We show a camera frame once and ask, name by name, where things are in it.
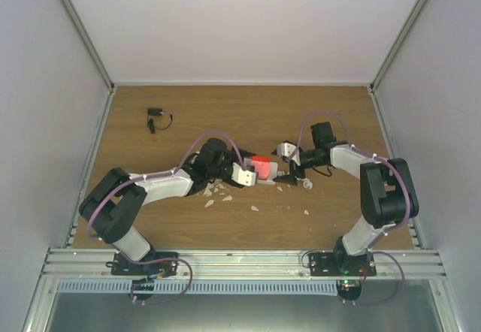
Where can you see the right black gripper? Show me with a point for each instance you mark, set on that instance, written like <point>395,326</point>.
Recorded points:
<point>294,170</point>

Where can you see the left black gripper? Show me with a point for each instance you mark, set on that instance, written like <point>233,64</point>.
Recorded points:
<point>245,154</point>

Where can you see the white power strip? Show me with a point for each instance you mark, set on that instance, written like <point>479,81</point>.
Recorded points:
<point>273,175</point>

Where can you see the pink plug adapter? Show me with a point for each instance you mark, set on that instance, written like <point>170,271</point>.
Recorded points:
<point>262,169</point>

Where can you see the black power adapter with cable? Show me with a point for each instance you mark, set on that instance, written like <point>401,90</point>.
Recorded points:
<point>153,113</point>

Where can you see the red cube socket adapter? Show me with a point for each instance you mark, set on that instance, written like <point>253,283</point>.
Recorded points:
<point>261,158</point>

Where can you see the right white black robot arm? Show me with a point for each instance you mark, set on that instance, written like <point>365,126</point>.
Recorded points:
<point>387,193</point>

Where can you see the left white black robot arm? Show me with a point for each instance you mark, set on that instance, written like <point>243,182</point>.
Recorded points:
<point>111,208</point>

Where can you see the white paper scraps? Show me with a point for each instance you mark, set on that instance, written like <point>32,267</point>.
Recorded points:
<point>259,200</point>

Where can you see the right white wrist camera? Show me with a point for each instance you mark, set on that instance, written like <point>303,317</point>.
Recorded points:
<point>284,150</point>

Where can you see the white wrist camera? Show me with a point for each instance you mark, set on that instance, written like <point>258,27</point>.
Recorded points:
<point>284,150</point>
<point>247,176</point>

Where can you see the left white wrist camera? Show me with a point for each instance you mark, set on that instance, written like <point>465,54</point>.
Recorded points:
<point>247,176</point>

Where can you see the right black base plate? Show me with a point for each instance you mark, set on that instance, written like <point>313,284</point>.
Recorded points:
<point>337,263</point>

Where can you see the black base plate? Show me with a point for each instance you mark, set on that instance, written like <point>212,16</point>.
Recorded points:
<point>337,263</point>
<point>158,264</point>

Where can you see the grey slotted cable duct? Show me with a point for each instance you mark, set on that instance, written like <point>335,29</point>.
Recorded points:
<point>174,286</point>

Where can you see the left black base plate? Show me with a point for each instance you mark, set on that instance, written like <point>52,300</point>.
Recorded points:
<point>158,264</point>

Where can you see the aluminium front rail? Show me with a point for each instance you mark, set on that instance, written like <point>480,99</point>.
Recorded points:
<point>231,264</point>

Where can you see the left aluminium frame post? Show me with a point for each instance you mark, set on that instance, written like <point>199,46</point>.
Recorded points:
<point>86,40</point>

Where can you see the aluminium frame post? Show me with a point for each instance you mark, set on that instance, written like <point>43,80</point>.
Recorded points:
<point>412,18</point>
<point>86,40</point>

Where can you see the right aluminium frame post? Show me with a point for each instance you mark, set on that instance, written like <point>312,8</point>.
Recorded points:
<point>412,18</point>

